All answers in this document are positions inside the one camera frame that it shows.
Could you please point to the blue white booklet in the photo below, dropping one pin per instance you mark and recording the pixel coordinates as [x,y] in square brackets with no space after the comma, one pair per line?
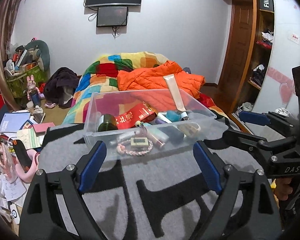
[12,122]

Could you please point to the pink rabbit toy figure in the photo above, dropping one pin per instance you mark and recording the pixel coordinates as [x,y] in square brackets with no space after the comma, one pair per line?
[33,92]

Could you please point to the colourful patchwork quilt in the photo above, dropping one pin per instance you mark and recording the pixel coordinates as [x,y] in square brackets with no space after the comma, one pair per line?
[101,77]

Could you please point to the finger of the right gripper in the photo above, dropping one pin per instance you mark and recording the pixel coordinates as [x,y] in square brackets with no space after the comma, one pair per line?
[255,117]
[246,142]

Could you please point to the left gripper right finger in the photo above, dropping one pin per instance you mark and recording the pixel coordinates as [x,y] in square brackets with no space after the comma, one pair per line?
[245,207]

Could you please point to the orange puffer jacket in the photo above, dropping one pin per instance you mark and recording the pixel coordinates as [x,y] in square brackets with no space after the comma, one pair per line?
[153,78]

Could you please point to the grey neck pillow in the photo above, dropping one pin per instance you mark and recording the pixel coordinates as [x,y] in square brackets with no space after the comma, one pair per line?
[40,53]

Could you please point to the white fountain pen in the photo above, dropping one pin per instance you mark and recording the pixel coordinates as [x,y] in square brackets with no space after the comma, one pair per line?
[150,108]

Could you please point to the beige cream tube white cap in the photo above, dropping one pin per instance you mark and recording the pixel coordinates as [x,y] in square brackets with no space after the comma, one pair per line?
[174,91]

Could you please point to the pink braided bracelet charm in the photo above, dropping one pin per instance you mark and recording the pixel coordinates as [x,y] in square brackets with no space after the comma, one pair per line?
[138,145]

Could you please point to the grey black patterned blanket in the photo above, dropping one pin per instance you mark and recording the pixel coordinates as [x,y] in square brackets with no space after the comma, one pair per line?
[157,196]

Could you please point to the striped pink brown curtain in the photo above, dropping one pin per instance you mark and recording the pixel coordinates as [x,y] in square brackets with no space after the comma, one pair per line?
[2,30]

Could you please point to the mint green small bottle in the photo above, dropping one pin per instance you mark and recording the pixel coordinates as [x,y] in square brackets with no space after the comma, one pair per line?
[156,132]

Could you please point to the wooden door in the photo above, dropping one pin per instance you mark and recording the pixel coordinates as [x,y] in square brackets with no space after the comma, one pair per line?
[241,26]

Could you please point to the clear plastic storage box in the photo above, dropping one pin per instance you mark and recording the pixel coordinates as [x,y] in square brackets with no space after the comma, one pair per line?
[117,103]

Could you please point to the person's right hand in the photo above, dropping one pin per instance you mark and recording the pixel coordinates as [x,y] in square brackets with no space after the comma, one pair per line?
[283,188]

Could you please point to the white sliding wardrobe door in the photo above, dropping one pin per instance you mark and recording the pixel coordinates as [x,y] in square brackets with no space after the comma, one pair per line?
[278,89]

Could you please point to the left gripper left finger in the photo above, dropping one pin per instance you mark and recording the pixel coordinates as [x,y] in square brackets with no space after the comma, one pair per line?
[41,217]

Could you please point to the blue adhesive tape roll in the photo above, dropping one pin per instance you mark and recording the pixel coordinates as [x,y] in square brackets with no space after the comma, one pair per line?
[173,116]

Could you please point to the small wall monitor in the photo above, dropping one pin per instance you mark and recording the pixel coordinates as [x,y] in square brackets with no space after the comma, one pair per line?
[112,16]

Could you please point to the red paper box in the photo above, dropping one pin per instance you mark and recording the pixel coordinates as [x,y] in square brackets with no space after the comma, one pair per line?
[137,113]

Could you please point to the dark purple spray bottle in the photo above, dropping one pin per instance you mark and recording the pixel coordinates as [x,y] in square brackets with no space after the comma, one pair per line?
[174,134]

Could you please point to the small white ointment tube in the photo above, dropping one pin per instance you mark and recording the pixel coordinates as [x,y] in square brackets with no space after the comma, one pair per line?
[123,137]

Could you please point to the beige lipstick tube red band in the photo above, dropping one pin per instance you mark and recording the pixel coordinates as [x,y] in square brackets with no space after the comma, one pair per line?
[156,141]

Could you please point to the light green marker stick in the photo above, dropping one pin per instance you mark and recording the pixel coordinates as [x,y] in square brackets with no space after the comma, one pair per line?
[163,118]

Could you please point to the wooden shelf cabinet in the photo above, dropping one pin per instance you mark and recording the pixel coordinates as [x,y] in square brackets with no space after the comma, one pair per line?
[259,53]

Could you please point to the green basket of clutter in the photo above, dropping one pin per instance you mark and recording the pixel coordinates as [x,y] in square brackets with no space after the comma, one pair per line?
[18,71]

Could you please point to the dark purple clothes pile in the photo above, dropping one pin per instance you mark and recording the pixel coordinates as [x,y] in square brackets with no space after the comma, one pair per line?
[60,87]

